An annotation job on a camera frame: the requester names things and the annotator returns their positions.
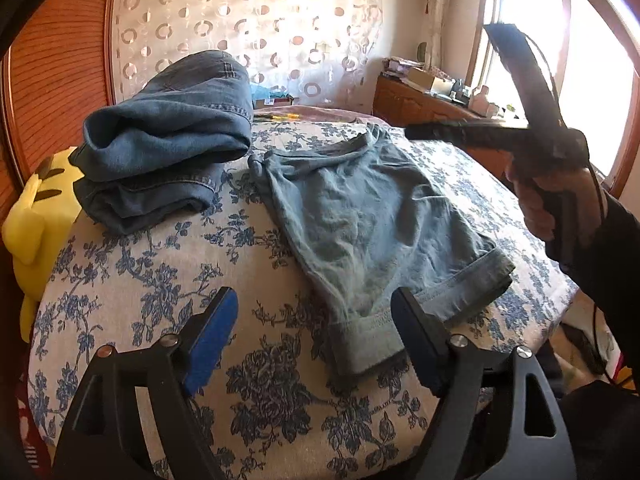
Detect window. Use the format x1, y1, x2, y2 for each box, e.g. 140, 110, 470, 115
470, 0, 640, 196

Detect wooden slatted wardrobe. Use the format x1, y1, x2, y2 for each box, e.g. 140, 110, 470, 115
0, 0, 123, 221

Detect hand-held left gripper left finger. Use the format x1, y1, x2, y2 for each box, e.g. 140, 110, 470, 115
52, 287, 239, 480

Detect beige window curtain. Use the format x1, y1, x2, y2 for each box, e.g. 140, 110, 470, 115
419, 0, 497, 73

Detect grey-blue pants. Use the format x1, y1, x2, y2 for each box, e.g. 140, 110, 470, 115
247, 124, 516, 378

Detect red patterned cloth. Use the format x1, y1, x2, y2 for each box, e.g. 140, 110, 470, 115
14, 382, 53, 480

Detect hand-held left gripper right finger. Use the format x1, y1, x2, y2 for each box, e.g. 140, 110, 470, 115
390, 287, 583, 480

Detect small cardboard box blue bag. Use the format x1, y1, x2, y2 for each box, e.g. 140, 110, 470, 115
250, 85, 301, 109

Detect person's dark clothing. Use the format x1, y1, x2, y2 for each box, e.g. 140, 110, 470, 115
552, 377, 640, 480

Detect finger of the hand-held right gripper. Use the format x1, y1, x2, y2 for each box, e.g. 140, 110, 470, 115
404, 119, 531, 150
483, 22, 571, 136

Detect blue floral bedsheet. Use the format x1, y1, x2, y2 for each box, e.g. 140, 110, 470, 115
27, 120, 581, 480

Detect person's right hand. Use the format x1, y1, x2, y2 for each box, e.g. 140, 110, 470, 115
505, 162, 608, 244

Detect folded blue jeans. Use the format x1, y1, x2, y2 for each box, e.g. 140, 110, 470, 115
70, 147, 231, 237
82, 50, 255, 183

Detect yellow plush toy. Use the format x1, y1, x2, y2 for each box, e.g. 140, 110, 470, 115
1, 147, 86, 343

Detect circle-patterned sheer curtain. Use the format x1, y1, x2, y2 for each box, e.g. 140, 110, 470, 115
111, 0, 437, 122

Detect wooden dresser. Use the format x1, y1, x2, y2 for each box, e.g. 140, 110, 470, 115
372, 74, 531, 181

